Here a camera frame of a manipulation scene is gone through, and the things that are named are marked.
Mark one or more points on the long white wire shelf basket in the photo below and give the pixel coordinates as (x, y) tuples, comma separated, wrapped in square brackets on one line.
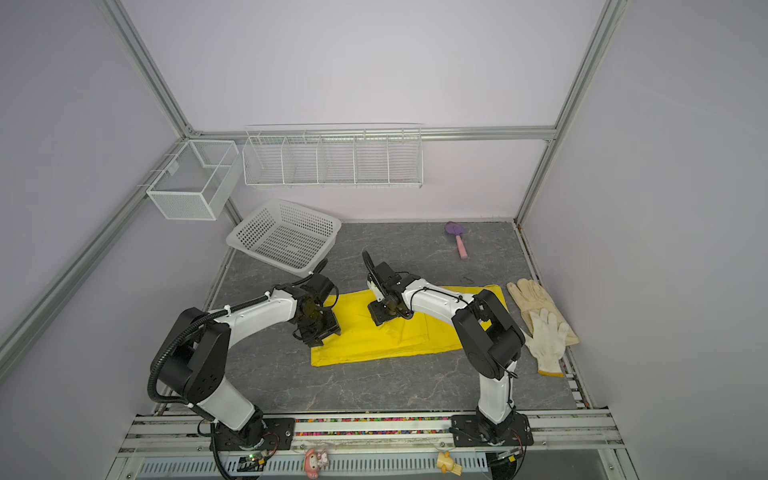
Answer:
[(333, 155)]

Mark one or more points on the small white mesh wall basket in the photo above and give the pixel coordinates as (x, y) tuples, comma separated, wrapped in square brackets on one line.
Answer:
[(198, 180)]

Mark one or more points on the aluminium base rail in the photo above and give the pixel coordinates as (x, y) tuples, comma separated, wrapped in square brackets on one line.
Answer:
[(368, 444)]

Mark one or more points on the aluminium frame profile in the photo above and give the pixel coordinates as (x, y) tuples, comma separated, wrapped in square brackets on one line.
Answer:
[(18, 342)]

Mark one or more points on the yellow duck figure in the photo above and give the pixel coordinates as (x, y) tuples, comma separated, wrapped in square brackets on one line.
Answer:
[(447, 464)]

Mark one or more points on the green circuit board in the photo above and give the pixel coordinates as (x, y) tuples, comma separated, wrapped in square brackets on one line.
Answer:
[(251, 464)]

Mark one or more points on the beige leather work glove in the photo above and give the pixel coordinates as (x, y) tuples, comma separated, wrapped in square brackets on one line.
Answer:
[(530, 296)]

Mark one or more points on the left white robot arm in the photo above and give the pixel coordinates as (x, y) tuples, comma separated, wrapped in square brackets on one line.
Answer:
[(189, 367)]

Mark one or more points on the purple pink toy spoon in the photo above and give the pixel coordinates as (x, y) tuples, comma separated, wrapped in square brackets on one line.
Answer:
[(457, 231)]

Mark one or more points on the yellow trousers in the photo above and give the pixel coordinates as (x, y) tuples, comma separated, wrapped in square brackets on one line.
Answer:
[(361, 340)]

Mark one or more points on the white plastic laundry basket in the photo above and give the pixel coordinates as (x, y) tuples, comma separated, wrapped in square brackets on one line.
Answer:
[(286, 235)]

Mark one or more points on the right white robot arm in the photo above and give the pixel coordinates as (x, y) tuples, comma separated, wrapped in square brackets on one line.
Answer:
[(490, 339)]

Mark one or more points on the pink plush figure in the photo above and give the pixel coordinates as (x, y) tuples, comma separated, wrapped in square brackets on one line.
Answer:
[(314, 462)]

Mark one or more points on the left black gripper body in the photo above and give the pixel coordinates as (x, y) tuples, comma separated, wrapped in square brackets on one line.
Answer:
[(319, 326)]

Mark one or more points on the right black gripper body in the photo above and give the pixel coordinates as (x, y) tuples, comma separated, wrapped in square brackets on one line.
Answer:
[(382, 310)]

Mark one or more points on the white cotton work glove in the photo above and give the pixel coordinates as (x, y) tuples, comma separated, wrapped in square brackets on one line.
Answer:
[(548, 342)]

